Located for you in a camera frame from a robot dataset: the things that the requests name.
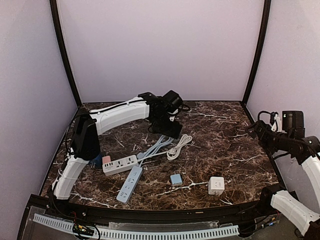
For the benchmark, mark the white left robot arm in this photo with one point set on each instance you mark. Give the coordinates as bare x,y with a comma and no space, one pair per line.
85,144

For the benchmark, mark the pink USB charger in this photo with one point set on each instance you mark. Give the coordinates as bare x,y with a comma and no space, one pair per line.
106,159

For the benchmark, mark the white power strip with USB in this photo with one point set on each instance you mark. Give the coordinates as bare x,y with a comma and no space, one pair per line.
113,167

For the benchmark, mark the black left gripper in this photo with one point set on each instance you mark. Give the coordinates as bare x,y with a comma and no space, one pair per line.
171,128

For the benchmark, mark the white slotted cable duct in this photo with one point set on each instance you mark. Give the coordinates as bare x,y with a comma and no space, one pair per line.
130,231

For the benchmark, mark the blue cube socket adapter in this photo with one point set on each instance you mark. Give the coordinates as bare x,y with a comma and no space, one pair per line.
96,162

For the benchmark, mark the white cube socket adapter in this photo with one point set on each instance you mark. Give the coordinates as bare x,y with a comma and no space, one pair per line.
216,185

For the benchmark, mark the light blue USB charger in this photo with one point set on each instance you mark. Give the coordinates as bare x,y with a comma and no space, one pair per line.
176,180

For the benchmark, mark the small circuit board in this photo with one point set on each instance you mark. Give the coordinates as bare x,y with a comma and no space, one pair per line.
82,230

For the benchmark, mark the black frame rail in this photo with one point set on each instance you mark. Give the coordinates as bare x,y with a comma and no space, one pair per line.
245,216

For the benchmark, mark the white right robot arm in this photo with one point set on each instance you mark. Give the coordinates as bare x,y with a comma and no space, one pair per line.
295,158

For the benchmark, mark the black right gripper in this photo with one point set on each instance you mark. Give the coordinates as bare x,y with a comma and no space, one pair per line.
258,128

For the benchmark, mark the light blue power strip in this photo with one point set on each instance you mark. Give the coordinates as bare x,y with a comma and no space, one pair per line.
129,185

